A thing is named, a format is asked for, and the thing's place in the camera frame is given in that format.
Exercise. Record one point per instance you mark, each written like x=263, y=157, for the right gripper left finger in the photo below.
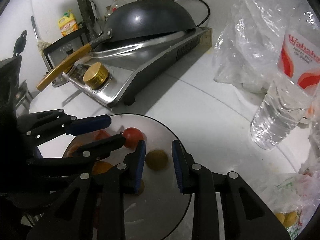
x=94, y=205

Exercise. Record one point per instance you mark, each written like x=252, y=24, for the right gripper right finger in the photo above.
x=245, y=215

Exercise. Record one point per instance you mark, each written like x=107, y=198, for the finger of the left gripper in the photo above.
x=100, y=149
x=41, y=127

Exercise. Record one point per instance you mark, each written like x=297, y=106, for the yellow-green longan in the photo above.
x=157, y=160
x=280, y=216
x=290, y=219
x=141, y=188

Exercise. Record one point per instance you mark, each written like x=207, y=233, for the printed plastic fruit bag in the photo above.
x=299, y=191

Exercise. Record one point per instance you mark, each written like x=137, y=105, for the white plate black rim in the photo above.
x=161, y=211

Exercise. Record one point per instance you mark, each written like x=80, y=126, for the steel induction cooker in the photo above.
x=134, y=66

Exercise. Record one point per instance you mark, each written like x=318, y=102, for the yellow detergent bottle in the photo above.
x=67, y=23

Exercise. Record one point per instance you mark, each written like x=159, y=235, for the clear water bottle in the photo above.
x=294, y=85

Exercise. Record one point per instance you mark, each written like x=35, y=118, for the oil bottle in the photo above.
x=109, y=11

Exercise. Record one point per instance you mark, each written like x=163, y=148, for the black wok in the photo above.
x=131, y=21

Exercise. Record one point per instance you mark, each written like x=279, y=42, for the red-cap sauce bottle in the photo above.
x=116, y=4

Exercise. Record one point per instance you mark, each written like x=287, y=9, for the crumpled clear plastic bag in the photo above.
x=247, y=50

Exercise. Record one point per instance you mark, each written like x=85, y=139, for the black wire rack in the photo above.
x=66, y=45

